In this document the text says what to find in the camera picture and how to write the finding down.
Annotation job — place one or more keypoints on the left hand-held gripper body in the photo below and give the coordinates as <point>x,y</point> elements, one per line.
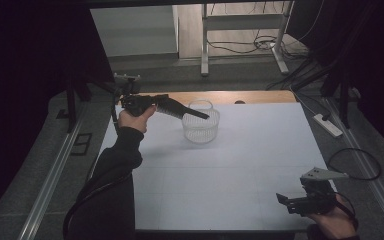
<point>135,100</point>

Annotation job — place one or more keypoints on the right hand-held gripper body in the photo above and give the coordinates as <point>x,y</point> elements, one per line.
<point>316,203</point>

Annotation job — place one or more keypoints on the black comb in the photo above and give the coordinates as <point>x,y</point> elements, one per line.
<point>193,112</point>

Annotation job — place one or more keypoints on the clear plastic basket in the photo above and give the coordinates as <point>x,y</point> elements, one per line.
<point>201,131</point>

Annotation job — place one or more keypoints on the person's left hand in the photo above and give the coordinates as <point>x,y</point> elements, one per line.
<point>133,123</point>

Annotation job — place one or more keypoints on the person's right hand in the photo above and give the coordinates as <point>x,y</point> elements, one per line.
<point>336,225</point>

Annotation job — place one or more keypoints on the white table mat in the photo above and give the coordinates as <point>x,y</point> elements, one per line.
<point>220,186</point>

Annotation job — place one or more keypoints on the black stand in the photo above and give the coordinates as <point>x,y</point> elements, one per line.
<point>345,100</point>
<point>70,106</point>

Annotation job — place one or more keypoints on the black floor socket plate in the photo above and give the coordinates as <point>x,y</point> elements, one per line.
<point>81,144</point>

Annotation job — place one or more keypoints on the grey board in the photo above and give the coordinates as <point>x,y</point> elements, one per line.
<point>136,30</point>

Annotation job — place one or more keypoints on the white power strip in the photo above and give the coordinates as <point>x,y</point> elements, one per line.
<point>329,126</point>

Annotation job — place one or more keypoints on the black plug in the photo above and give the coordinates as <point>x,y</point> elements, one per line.
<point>326,116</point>

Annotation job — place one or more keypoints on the aluminium rail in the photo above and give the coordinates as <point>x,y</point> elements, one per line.
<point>376,190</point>
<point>51,180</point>

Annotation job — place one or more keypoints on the white metal stand frame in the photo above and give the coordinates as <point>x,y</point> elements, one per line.
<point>204,50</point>

